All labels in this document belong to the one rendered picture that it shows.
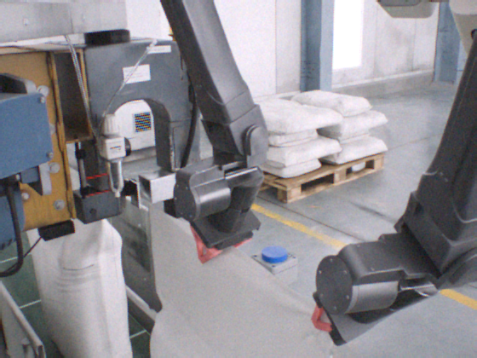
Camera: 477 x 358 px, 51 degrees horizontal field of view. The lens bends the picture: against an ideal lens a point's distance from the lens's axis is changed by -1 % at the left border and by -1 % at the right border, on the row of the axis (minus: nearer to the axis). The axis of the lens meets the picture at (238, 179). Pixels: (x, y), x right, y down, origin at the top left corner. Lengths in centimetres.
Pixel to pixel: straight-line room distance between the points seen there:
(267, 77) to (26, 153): 597
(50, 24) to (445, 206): 61
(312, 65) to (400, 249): 646
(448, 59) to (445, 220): 905
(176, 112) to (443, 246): 70
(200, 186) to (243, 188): 7
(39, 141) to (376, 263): 44
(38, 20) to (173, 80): 34
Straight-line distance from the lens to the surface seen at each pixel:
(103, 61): 97
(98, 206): 102
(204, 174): 67
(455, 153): 43
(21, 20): 77
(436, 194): 47
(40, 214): 99
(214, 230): 77
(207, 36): 65
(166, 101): 104
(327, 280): 51
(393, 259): 51
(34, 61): 94
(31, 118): 69
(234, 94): 67
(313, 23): 690
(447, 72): 952
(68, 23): 87
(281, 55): 671
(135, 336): 178
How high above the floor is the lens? 140
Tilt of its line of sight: 19 degrees down
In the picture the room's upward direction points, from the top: 2 degrees counter-clockwise
